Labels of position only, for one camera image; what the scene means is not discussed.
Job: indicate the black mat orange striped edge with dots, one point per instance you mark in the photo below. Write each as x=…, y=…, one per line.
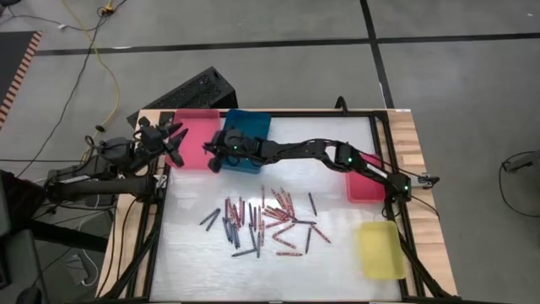
x=12, y=55

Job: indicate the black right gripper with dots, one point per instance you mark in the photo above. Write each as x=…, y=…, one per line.
x=236, y=145

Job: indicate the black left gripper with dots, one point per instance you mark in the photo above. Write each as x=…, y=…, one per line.
x=154, y=139

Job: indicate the dark fabric bundle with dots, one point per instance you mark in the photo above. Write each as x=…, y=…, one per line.
x=21, y=198

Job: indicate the grey power adapter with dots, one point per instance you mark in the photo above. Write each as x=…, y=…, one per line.
x=78, y=268

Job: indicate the black metal table frame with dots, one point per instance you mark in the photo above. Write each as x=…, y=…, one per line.
x=320, y=114

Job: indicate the yellow plastic bin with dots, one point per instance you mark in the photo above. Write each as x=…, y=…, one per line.
x=379, y=249

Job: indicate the purple crayon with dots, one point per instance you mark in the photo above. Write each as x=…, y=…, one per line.
x=308, y=240
x=304, y=221
x=312, y=204

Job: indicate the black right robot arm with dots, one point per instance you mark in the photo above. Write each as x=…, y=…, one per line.
x=304, y=148

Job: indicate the black floor beam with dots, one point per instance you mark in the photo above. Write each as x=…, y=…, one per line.
x=67, y=236

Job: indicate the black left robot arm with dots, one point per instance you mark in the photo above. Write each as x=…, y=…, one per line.
x=105, y=186

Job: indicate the small red plastic bin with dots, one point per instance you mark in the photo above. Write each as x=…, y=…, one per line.
x=363, y=190

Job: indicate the blue plastic bin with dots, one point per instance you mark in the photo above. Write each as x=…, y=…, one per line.
x=249, y=124

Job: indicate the large pink plastic bin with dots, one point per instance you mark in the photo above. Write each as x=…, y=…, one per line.
x=198, y=139

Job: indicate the grey floor device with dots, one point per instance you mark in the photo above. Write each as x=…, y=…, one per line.
x=523, y=161

